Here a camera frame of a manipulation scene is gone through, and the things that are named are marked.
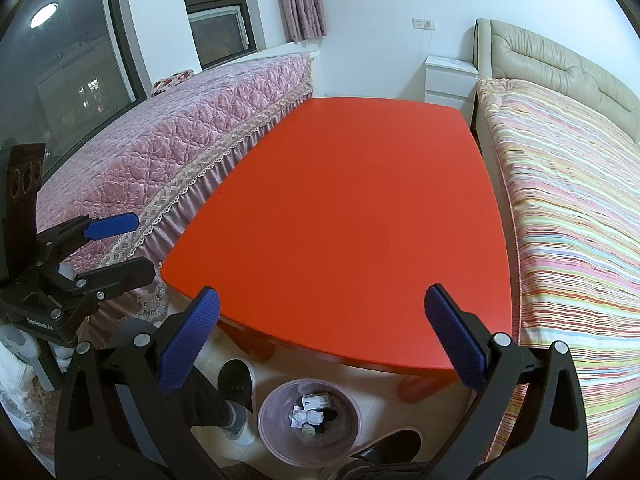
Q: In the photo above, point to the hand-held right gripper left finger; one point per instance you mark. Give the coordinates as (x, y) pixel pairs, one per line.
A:
(192, 337)

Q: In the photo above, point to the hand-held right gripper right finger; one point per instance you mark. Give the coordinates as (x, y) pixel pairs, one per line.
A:
(457, 337)

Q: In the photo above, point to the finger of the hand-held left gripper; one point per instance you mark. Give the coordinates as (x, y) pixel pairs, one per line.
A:
(112, 225)
(130, 272)

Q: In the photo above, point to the pink waste bin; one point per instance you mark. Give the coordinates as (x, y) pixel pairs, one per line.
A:
(272, 435)

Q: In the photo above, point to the white cardboard box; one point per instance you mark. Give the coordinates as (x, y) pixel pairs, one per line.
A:
(317, 402)

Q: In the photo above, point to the person's left hand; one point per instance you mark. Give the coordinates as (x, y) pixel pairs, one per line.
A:
(15, 365)

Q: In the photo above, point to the red table leg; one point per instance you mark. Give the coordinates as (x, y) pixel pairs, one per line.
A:
(252, 342)
(422, 389)

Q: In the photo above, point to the black slipper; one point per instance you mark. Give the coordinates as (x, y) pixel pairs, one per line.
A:
(395, 445)
(235, 382)

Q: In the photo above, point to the pink quilted bedspread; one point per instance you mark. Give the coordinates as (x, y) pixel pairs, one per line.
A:
(175, 135)

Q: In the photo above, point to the striped bed with beige headboard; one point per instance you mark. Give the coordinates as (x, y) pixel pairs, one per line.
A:
(575, 240)

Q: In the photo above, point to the pink crocheted cushion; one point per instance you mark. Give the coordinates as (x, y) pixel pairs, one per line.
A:
(172, 81)

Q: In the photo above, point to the large dark window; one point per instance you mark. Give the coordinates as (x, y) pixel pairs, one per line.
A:
(70, 60)

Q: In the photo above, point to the small dark-framed window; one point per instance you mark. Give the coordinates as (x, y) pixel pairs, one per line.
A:
(217, 15)

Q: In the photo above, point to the white nightstand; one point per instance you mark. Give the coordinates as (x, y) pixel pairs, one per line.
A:
(447, 82)

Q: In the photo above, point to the beige padded headboard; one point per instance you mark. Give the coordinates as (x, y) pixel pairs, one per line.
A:
(550, 65)

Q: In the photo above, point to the pink curtain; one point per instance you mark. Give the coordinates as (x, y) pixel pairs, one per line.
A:
(300, 0)

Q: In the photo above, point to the white wall socket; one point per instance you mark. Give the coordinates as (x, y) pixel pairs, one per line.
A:
(424, 23)

